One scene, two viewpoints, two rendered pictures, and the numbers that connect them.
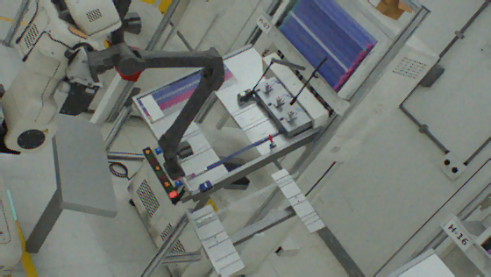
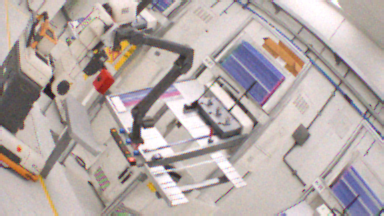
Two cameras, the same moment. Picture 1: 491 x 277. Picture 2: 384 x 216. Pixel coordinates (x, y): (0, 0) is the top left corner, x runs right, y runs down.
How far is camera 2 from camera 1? 98 cm
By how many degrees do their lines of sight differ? 18
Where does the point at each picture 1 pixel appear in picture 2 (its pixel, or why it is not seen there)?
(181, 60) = (167, 44)
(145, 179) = (100, 166)
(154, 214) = (106, 189)
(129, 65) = (137, 38)
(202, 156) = (154, 140)
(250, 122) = (192, 124)
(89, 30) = (118, 19)
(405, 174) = (278, 203)
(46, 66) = (87, 38)
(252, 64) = (196, 89)
